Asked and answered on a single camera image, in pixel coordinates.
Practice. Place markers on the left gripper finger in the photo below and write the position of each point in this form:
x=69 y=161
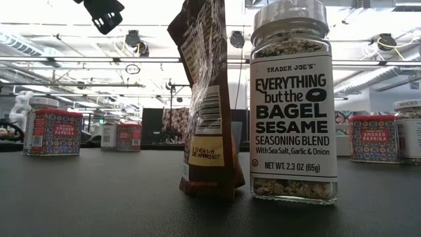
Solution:
x=103 y=13

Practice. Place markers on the smoked paprika tin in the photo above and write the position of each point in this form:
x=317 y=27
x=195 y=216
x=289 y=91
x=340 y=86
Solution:
x=375 y=138
x=130 y=138
x=59 y=131

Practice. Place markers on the long ceiling light strip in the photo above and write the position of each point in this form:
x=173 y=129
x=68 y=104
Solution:
x=361 y=62
x=98 y=60

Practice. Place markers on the horizontal ceiling pipe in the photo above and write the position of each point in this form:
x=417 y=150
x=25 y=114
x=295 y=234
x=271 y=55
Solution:
x=82 y=85

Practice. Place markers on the black metal stand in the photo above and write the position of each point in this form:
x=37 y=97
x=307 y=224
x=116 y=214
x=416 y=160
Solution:
x=170 y=108

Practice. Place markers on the black upright panel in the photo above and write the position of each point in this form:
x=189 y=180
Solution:
x=153 y=126

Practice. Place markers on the white robot figure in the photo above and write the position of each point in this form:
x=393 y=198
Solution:
x=21 y=112

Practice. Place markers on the cream dotted cloth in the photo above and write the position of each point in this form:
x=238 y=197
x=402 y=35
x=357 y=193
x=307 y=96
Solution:
x=177 y=121

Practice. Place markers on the round grey ceiling device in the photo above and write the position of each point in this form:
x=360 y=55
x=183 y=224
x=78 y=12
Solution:
x=237 y=39

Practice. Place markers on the black curved tube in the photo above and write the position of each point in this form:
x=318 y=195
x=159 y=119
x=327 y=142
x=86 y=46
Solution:
x=19 y=130

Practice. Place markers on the teal patterned cloth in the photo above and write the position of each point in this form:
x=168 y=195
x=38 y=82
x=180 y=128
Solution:
x=343 y=121

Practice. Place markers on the ribbed ceiling air duct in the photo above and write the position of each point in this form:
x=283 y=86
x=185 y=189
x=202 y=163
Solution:
x=19 y=44
x=361 y=80

